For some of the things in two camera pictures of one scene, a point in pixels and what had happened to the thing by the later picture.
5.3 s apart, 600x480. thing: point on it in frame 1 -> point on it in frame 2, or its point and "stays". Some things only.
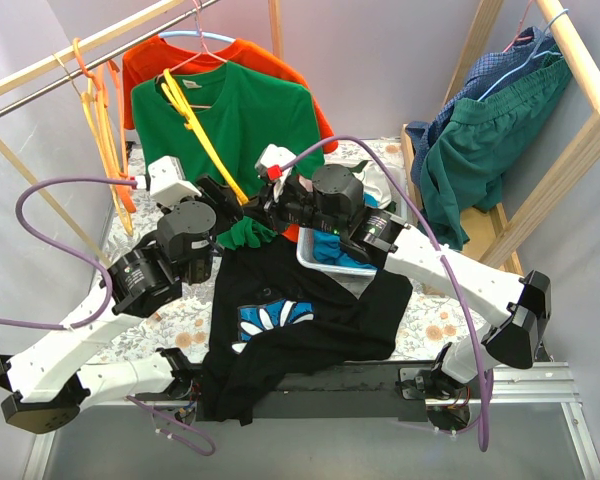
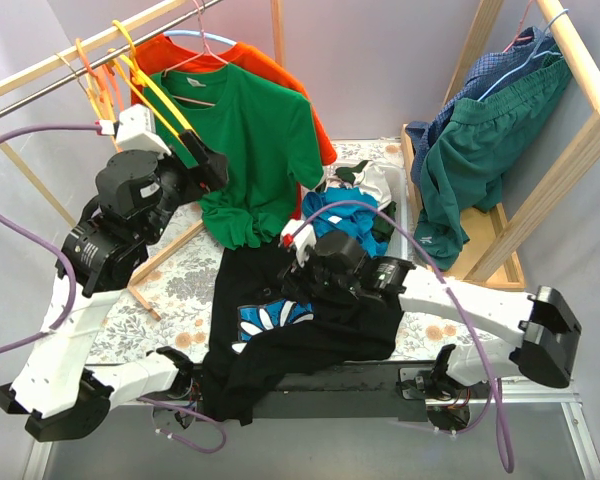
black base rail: x=364 y=392 stays
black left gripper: x=219 y=198 -> x=200 y=163
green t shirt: x=245 y=114 stays
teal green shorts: x=463 y=165 stays
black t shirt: x=272 y=317 stays
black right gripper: x=275 y=206 -> x=298 y=281
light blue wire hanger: x=535 y=55 stays
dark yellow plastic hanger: x=179 y=99 -> x=142 y=78
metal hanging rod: x=12 y=105 stays
